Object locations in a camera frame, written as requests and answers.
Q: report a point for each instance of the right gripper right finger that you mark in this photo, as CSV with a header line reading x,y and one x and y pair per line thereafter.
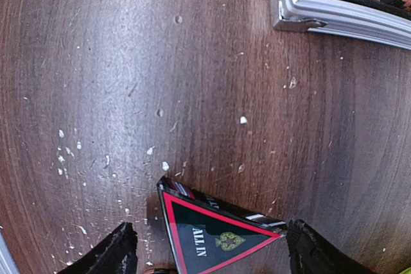
x,y
311,253

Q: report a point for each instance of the lime green bowl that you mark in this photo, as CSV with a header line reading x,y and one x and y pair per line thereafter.
x,y
406,271

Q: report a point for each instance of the silver aluminium poker case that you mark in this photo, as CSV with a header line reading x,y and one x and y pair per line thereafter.
x,y
361,19

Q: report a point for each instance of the black red triangle all-in button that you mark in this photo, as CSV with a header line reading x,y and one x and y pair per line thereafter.
x,y
206,233

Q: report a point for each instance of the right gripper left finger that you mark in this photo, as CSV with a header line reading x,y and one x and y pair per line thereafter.
x,y
116,253

